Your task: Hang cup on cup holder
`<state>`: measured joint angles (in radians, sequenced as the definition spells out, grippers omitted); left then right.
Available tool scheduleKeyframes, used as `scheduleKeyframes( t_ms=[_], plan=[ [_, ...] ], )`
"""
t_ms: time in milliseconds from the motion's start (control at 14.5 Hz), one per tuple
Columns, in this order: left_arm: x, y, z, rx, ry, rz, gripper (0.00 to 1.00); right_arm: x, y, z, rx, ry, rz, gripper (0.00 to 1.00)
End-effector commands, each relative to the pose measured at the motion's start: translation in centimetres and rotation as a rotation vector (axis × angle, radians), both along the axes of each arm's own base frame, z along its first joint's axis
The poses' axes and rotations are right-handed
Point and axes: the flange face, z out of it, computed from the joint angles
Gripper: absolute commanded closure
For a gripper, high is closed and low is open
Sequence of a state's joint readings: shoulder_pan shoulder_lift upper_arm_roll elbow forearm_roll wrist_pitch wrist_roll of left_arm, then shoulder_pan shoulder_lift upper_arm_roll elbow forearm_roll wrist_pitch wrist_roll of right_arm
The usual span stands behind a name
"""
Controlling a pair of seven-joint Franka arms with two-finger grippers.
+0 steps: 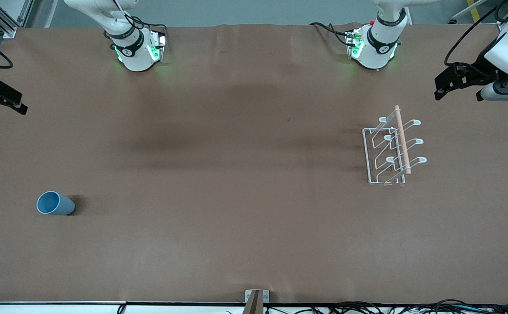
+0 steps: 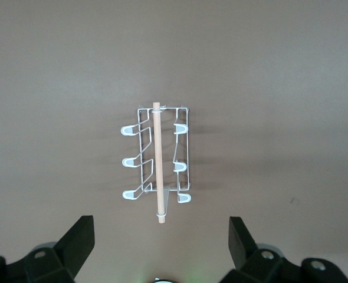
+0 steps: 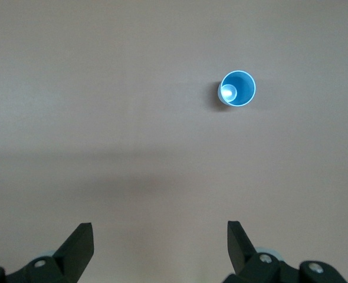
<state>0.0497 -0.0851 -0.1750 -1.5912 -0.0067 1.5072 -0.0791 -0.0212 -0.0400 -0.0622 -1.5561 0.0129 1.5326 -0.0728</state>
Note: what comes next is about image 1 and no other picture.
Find blue plastic cup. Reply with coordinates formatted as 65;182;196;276
36;191;76;216

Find white metal bar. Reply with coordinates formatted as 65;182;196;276
450;0;490;24

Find brown table cover mat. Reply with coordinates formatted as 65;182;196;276
0;23;508;305

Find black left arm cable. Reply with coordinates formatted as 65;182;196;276
445;0;508;72

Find white wire cup holder rack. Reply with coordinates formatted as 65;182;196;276
362;105;428;187

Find black left base cable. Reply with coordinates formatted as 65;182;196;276
310;22;356;47

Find black base cable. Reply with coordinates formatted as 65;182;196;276
310;22;356;47
130;17;168;39

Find black right base cable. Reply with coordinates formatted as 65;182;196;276
130;17;168;39

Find black cable bundle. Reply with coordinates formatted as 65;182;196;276
226;299;508;314

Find small metal bracket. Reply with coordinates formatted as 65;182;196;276
245;290;270;304

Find brown wooden post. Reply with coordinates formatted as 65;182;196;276
242;290;264;314

